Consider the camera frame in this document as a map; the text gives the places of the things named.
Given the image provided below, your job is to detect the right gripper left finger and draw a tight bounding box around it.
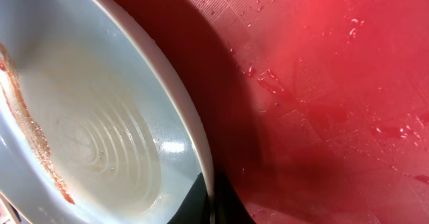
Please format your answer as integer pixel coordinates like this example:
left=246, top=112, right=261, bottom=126
left=168, top=173, right=210, bottom=224

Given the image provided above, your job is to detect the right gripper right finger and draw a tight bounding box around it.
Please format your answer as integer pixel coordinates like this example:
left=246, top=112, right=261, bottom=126
left=214, top=173, right=255, bottom=224

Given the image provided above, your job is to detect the pale blue plate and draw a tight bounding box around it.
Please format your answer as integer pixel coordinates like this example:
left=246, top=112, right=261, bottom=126
left=1, top=0, right=214, bottom=223

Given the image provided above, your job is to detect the red plastic tray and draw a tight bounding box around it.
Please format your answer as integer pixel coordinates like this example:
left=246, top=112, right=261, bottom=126
left=90, top=0, right=429, bottom=224

